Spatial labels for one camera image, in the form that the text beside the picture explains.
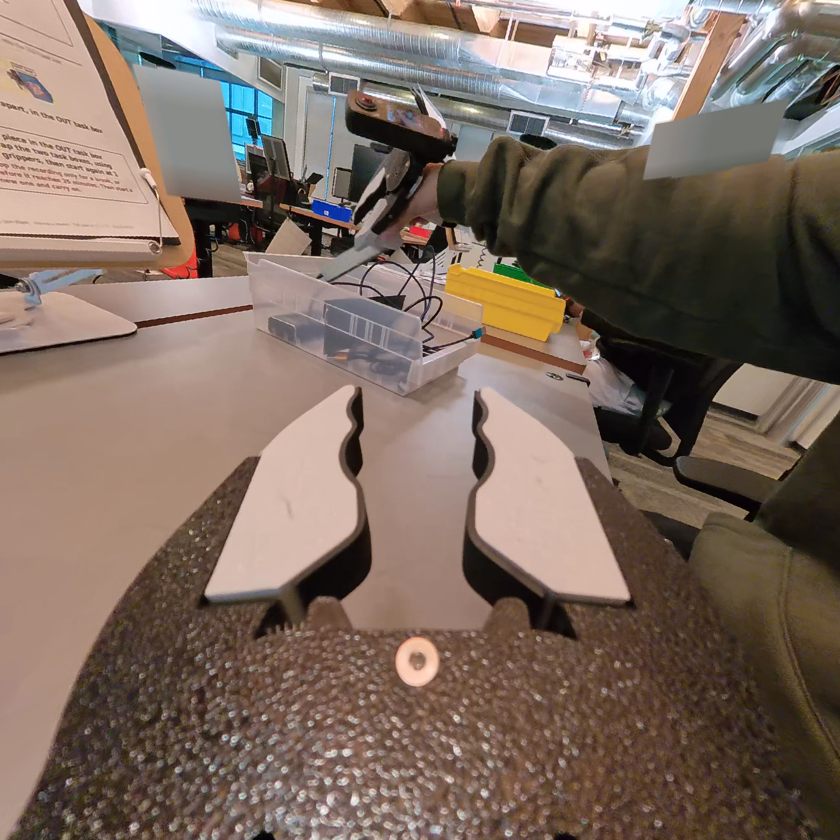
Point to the green plastic bin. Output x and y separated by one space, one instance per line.
515 272

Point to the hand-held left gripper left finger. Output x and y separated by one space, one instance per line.
295 512

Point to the yellow plastic bin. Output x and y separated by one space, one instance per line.
505 305

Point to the grey desk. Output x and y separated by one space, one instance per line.
131 426

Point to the small blue plastic bin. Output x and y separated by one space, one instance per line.
331 211

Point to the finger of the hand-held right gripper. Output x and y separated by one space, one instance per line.
377 197
358 256

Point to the person's right hand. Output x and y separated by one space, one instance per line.
428 197

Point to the printed instruction sheet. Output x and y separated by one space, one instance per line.
59 164

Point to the clear plastic bin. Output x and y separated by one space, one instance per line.
426 377

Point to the grey usb hub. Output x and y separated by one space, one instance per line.
371 328

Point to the white stand base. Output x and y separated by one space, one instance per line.
65 321

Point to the white plastic bag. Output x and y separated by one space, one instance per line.
613 387

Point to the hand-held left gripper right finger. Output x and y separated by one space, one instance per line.
544 518

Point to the black monitor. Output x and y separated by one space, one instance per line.
364 167

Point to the black power adapter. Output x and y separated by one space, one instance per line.
292 327

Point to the person's green jacket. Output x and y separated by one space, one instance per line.
774 656

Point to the black office chair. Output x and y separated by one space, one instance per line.
656 394

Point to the person's right forearm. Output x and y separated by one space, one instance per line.
623 249

